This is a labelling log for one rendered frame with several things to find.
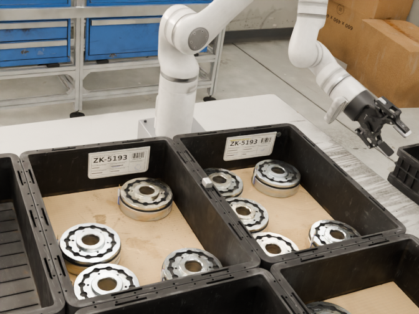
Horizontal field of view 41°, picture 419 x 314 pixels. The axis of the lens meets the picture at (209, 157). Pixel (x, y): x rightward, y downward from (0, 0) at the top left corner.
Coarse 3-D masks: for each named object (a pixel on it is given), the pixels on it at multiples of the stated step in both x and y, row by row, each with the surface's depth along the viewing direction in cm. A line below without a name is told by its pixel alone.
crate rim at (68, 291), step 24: (96, 144) 109; (120, 144) 110; (144, 144) 112; (168, 144) 113; (24, 168) 99; (192, 168) 106; (48, 216) 89; (48, 240) 84; (240, 240) 90; (240, 264) 86; (72, 288) 77; (144, 288) 79; (72, 312) 75
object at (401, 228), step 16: (240, 128) 122; (256, 128) 123; (272, 128) 125; (176, 144) 113; (192, 160) 110; (224, 208) 97; (384, 208) 104; (240, 224) 95; (400, 224) 100; (256, 240) 91; (352, 240) 94; (368, 240) 95; (272, 256) 88; (288, 256) 89; (304, 256) 89
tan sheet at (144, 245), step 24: (96, 192) 113; (72, 216) 105; (96, 216) 106; (120, 216) 107; (168, 216) 109; (120, 240) 101; (144, 240) 102; (168, 240) 103; (192, 240) 104; (120, 264) 96; (144, 264) 97
